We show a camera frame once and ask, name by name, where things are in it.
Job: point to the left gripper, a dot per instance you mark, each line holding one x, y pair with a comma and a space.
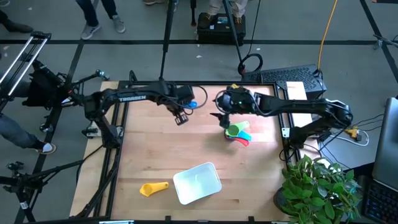
183, 95

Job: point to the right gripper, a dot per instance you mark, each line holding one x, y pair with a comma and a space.
237, 101

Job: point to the blue measuring cup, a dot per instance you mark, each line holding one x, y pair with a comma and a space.
192, 104

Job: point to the green measuring cup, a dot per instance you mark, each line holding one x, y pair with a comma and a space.
232, 130

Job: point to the teal measuring cup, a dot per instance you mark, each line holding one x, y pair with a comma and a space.
246, 136

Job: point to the yellow measuring cup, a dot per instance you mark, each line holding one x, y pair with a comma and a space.
149, 188

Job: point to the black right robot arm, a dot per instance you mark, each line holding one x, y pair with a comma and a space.
298, 105

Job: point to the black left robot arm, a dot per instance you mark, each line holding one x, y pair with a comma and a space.
133, 95

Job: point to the purple measuring cup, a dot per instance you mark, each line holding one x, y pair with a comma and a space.
226, 137

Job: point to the white plastic basket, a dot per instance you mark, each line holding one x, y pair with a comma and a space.
197, 183

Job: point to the black perforated computer case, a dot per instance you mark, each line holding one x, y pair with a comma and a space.
289, 76

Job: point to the black tripod pole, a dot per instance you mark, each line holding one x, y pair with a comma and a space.
168, 34
233, 31

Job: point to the black equipment case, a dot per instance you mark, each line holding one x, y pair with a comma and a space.
217, 31

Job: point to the black plant pot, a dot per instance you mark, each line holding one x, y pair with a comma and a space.
279, 200

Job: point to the person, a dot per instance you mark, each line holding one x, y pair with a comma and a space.
18, 133
217, 6
88, 18

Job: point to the green leafy plant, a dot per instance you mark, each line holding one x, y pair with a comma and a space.
320, 189

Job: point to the yellow power plug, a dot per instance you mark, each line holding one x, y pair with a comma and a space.
353, 132

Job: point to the grey laptop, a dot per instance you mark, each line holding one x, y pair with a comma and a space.
388, 146

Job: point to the black tripod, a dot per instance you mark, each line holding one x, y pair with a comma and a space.
28, 183

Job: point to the black keyboard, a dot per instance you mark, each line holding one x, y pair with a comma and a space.
381, 202

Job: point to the black table frame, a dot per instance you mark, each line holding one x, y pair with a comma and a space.
121, 130

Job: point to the black camera rig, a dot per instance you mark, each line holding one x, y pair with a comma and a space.
43, 87

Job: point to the silver camera slider rail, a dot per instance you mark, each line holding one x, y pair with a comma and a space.
23, 62

